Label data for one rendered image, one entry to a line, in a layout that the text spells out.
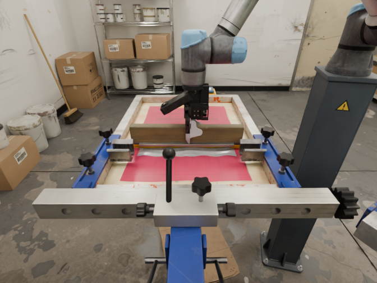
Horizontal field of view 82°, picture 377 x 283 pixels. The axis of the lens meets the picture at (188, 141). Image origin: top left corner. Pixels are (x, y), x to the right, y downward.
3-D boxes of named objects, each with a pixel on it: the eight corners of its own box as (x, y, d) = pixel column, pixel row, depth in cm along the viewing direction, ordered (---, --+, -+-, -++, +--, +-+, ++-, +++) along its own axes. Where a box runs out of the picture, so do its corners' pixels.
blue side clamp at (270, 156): (250, 147, 86) (253, 132, 82) (262, 147, 86) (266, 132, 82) (276, 205, 60) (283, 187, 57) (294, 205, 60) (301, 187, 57)
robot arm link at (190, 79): (180, 72, 64) (181, 66, 71) (181, 87, 66) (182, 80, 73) (206, 72, 64) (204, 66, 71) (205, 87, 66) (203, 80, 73)
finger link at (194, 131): (202, 146, 76) (202, 121, 73) (185, 146, 76) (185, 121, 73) (201, 143, 79) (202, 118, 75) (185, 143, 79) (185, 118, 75)
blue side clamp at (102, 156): (110, 147, 86) (107, 132, 82) (123, 147, 86) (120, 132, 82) (77, 206, 60) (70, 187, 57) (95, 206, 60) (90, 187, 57)
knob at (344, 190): (311, 201, 56) (320, 180, 53) (333, 201, 56) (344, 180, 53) (327, 226, 50) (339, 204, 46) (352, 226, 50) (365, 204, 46)
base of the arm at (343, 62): (359, 68, 90) (370, 42, 85) (378, 77, 77) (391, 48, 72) (320, 66, 93) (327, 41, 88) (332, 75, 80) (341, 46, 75)
